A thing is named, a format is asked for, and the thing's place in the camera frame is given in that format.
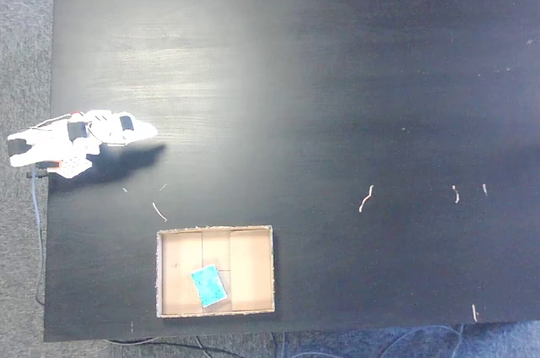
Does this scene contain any green block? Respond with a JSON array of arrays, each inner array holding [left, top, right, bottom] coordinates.
[[189, 263, 230, 309]]

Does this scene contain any curved cardboard sliver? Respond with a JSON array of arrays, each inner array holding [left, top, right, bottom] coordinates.
[[359, 185, 375, 214]]

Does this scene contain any grey arm power cable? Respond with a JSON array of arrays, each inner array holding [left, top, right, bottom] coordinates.
[[25, 169, 47, 306]]

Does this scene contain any shallow cardboard box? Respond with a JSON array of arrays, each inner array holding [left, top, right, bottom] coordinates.
[[154, 224, 277, 319]]

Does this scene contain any thin black cable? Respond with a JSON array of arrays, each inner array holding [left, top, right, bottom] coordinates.
[[104, 334, 241, 358]]

